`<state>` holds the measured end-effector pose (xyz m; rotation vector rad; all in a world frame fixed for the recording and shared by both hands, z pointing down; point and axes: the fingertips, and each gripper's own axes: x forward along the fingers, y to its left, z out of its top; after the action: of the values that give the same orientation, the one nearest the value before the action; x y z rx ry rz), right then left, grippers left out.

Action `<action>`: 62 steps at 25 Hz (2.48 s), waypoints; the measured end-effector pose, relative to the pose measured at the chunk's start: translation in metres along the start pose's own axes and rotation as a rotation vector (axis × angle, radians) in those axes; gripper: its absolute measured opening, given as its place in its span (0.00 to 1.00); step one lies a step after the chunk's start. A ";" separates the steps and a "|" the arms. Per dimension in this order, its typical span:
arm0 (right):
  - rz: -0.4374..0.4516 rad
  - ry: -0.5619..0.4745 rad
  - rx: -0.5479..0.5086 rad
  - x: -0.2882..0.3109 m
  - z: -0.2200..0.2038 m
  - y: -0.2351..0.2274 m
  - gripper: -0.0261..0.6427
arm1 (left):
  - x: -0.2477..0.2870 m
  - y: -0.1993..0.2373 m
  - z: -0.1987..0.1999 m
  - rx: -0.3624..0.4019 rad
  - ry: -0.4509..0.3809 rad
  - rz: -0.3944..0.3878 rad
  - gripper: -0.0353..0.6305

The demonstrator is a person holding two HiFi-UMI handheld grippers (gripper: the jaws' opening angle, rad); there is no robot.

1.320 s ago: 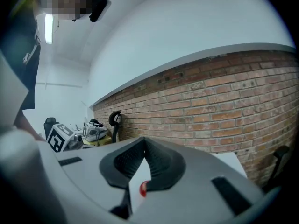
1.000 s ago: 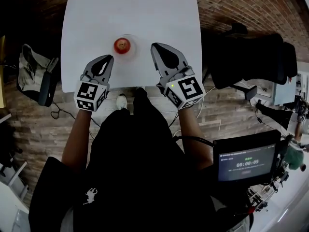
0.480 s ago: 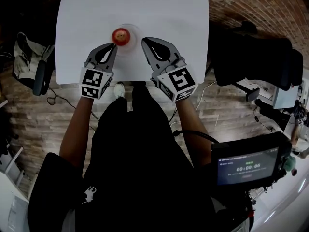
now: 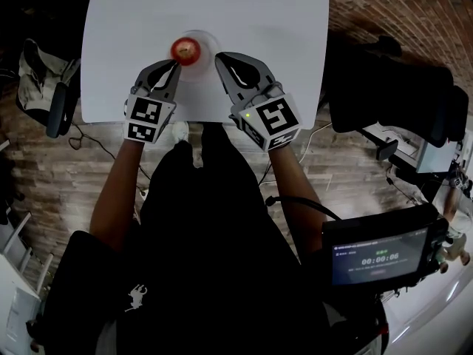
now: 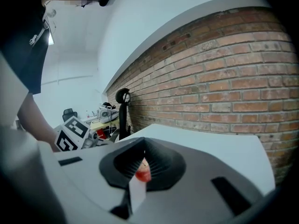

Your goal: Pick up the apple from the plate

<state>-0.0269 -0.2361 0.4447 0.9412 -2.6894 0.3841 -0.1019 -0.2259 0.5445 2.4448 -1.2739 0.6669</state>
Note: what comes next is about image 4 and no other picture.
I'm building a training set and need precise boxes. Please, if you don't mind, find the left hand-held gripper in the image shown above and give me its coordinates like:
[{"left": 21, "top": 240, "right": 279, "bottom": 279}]
[{"left": 123, "top": 59, "right": 183, "bottom": 146}]

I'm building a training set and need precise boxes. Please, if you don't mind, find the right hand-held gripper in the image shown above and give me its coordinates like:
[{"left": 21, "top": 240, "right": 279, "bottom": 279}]
[{"left": 214, "top": 51, "right": 303, "bottom": 152}]

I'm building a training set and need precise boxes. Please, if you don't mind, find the red apple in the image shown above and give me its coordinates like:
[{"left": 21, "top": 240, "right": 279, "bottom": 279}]
[{"left": 170, "top": 37, "right": 203, "bottom": 67}]

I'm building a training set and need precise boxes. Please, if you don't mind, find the clear glass plate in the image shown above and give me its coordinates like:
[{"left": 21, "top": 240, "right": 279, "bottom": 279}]
[{"left": 176, "top": 30, "right": 223, "bottom": 85}]

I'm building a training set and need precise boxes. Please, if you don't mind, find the person's left forearm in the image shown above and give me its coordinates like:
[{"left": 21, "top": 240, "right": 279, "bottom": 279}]
[{"left": 88, "top": 138, "right": 149, "bottom": 254}]

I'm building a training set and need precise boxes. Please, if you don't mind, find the person's right forearm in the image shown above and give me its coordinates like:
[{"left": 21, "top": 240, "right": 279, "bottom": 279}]
[{"left": 267, "top": 145, "right": 327, "bottom": 255}]

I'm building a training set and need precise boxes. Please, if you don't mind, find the person's white shoe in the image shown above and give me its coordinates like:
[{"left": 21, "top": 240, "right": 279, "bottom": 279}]
[{"left": 171, "top": 121, "right": 191, "bottom": 144}]

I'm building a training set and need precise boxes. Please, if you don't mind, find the grey office chair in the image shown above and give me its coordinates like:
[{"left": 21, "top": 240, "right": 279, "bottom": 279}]
[{"left": 14, "top": 38, "right": 81, "bottom": 139}]

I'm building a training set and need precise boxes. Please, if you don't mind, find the beige jacket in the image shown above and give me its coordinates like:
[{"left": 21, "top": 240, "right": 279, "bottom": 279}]
[{"left": 16, "top": 38, "right": 81, "bottom": 115}]

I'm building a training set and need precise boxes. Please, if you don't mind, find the black office chair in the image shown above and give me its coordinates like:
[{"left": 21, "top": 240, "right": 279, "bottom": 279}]
[{"left": 326, "top": 35, "right": 470, "bottom": 149}]

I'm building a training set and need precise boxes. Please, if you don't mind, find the person's black clothing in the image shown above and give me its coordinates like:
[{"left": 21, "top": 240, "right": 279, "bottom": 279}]
[{"left": 35, "top": 123, "right": 391, "bottom": 355}]

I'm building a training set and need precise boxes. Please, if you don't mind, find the grey box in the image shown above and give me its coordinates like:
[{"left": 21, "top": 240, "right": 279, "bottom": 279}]
[{"left": 415, "top": 138, "right": 463, "bottom": 174}]

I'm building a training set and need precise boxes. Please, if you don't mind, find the black screen monitor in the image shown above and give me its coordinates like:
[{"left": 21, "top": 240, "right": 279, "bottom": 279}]
[{"left": 321, "top": 203, "right": 450, "bottom": 300}]

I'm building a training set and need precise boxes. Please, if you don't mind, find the white rack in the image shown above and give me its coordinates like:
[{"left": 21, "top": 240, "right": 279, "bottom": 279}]
[{"left": 0, "top": 211, "right": 53, "bottom": 355}]

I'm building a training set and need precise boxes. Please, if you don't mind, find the white desk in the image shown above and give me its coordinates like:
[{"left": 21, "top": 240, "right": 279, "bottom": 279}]
[{"left": 380, "top": 260, "right": 473, "bottom": 355}]

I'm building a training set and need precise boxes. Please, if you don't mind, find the black floor cable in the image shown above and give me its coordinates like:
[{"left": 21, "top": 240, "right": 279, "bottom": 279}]
[{"left": 67, "top": 121, "right": 153, "bottom": 185}]

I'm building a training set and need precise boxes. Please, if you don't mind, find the white floor cable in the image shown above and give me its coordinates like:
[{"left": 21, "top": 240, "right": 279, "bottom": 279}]
[{"left": 257, "top": 121, "right": 333, "bottom": 192}]

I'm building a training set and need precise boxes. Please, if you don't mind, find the black monitor cable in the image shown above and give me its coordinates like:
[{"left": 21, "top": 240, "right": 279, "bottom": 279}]
[{"left": 264, "top": 195, "right": 341, "bottom": 222}]

